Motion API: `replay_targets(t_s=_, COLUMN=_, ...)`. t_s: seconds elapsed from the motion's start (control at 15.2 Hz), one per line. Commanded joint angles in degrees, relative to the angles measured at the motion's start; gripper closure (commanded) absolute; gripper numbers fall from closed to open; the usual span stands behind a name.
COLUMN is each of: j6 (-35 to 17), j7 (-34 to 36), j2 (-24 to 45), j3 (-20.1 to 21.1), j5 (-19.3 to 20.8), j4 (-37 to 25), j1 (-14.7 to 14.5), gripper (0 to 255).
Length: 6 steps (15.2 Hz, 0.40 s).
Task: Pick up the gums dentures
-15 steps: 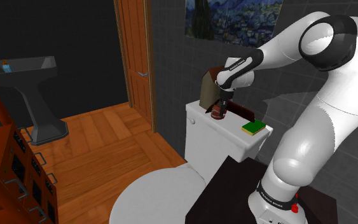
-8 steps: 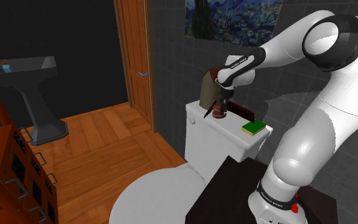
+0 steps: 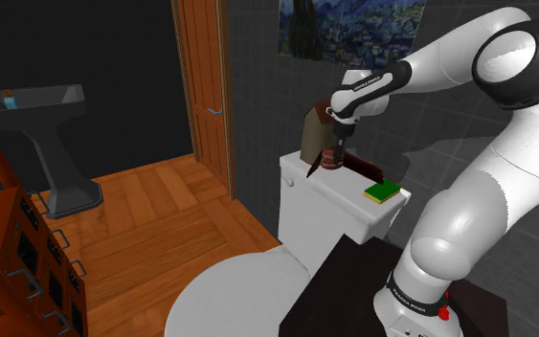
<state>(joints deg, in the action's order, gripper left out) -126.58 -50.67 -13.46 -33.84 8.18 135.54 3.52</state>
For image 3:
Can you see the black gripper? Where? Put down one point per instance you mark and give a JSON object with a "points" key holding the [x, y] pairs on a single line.
{"points": [[341, 132]]}

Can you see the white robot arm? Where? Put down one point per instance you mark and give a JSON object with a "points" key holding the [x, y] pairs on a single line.
{"points": [[465, 219]]}

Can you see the dark red round jar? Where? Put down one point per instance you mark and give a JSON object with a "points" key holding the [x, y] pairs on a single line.
{"points": [[328, 161]]}

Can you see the dark brown long slab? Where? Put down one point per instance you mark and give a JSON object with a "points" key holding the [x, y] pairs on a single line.
{"points": [[367, 169]]}

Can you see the black pointed wedge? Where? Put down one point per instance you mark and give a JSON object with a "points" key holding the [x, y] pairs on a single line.
{"points": [[313, 168]]}

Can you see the green and yellow sponge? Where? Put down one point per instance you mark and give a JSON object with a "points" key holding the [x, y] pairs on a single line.
{"points": [[382, 191]]}

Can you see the white toilet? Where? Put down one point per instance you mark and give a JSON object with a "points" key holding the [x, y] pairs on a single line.
{"points": [[325, 210]]}

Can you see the blue night sky painting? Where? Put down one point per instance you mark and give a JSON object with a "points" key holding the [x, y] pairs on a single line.
{"points": [[353, 28]]}

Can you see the orange wooden door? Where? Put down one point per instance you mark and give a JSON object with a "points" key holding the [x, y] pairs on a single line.
{"points": [[206, 70]]}

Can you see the dark robot stand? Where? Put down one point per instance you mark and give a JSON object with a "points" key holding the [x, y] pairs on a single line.
{"points": [[339, 294]]}

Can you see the orange wooden drawer cabinet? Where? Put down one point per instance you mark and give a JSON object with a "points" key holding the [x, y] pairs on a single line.
{"points": [[7, 242]]}

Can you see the dark pedestal sink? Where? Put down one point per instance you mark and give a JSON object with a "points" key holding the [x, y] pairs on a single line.
{"points": [[59, 158]]}

